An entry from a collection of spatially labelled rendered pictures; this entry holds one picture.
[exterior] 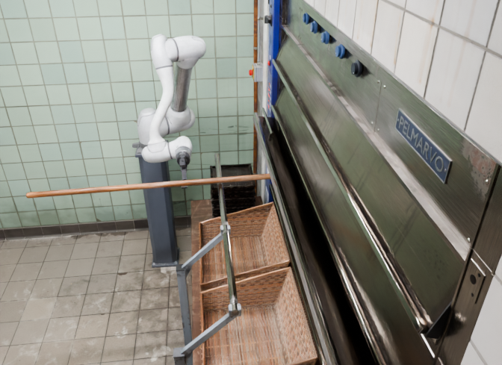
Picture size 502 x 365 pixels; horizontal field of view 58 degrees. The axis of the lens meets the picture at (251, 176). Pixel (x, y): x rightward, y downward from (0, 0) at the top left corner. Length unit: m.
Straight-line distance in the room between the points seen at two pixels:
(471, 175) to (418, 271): 0.27
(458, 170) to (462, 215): 0.08
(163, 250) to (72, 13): 1.79
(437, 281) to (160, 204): 2.56
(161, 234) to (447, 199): 2.76
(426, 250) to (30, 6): 2.98
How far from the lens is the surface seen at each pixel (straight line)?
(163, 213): 3.36
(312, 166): 1.85
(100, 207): 4.02
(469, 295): 0.89
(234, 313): 1.72
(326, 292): 1.47
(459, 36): 0.87
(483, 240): 0.83
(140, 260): 3.77
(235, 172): 3.03
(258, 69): 3.07
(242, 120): 3.58
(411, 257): 1.06
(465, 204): 0.89
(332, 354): 1.28
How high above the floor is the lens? 2.44
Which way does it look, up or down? 31 degrees down
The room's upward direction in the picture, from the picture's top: straight up
